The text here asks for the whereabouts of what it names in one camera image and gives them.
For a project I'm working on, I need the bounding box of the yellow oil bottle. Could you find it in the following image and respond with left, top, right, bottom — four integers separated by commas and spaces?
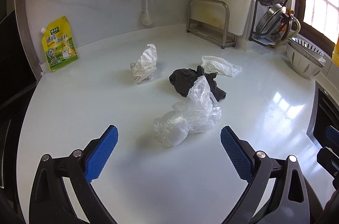
332, 36, 339, 67

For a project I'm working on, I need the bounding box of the clear plastic bag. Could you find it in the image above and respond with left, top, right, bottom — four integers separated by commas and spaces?
153, 76, 222, 147

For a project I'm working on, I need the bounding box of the yellow seasoning pouch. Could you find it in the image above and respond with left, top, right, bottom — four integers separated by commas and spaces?
40, 16, 78, 72

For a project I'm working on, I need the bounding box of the black cloth rag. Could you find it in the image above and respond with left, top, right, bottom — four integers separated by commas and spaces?
169, 65, 226, 102

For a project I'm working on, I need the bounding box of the steel cutting board rack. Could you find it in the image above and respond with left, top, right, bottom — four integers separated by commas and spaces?
186, 0, 237, 50

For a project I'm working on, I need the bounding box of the white tissue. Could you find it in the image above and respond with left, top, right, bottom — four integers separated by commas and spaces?
201, 56, 242, 77

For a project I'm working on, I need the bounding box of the crumpled white checked paper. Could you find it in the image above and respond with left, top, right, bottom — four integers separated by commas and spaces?
130, 44, 157, 83

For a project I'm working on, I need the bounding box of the white bottle brush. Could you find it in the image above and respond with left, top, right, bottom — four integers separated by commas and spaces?
140, 0, 153, 26

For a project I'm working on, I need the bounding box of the black kitchen sink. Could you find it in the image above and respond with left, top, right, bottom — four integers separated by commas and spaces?
306, 82, 338, 154

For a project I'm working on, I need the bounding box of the steel pot lid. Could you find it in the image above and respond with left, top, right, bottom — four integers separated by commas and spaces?
255, 4, 301, 43

